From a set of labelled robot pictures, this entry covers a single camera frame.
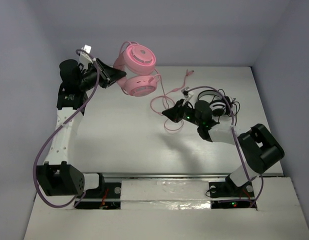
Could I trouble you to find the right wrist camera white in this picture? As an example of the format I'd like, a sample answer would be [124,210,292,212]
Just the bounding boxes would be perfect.
[181,86,194,105]

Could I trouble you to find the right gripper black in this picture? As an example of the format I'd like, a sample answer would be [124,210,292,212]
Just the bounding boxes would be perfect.
[162,99,202,127]

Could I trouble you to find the pink headphones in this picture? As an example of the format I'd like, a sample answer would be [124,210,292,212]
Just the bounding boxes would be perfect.
[113,41,162,97]

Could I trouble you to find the black white headphones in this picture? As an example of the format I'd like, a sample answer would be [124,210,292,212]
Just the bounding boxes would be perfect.
[197,88,241,126]

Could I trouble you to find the aluminium rail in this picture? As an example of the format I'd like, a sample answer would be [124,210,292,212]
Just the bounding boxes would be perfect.
[98,171,285,181]

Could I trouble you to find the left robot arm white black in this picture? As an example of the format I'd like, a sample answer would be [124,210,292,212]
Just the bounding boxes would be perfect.
[34,58,126,197]

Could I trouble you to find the pink headphone cable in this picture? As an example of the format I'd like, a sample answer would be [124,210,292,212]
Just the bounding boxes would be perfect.
[149,69,195,133]

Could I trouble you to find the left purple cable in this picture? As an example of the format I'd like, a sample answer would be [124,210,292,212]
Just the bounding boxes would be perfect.
[34,49,100,208]

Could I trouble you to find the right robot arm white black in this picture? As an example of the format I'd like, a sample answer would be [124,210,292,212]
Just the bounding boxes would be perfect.
[162,99,285,198]

